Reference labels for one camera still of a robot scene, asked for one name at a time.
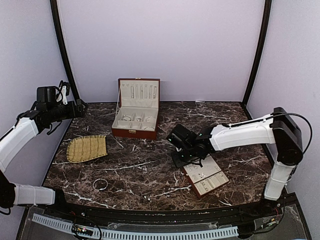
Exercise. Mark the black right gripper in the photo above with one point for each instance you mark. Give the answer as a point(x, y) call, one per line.
point(178, 162)

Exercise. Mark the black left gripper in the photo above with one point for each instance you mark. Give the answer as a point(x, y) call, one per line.
point(73, 114)

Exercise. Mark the brown jewelry display tray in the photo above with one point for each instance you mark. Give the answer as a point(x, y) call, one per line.
point(206, 178)

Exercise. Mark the red wooden jewelry box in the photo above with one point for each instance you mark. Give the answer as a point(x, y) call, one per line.
point(137, 108)

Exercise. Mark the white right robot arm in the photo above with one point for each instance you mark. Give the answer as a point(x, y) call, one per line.
point(277, 128)

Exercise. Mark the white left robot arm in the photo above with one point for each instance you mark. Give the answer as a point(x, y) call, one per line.
point(29, 124)

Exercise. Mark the woven bamboo tray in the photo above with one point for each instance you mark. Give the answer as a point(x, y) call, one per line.
point(86, 148)

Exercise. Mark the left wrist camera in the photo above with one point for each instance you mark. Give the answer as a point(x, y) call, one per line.
point(48, 97)

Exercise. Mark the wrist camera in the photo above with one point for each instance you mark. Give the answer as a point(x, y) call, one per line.
point(48, 97)
point(181, 137)

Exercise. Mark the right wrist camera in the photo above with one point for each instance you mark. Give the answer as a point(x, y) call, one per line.
point(181, 137)

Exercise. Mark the black left frame post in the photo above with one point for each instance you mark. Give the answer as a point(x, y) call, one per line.
point(63, 50)

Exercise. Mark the black frame post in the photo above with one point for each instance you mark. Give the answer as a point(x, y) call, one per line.
point(259, 52)
point(63, 50)

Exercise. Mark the white slotted cable duct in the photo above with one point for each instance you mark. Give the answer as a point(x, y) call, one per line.
point(119, 231)

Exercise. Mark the black right frame post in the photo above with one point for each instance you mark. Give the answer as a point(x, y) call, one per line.
point(259, 52)

